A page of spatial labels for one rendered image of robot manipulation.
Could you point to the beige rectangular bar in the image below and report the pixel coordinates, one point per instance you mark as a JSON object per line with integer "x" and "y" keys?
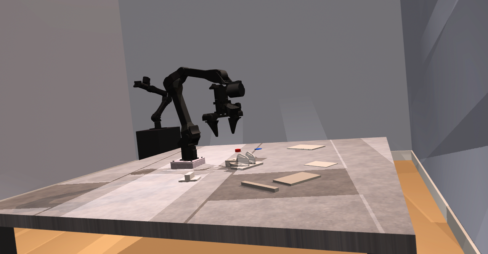
{"x": 260, "y": 186}

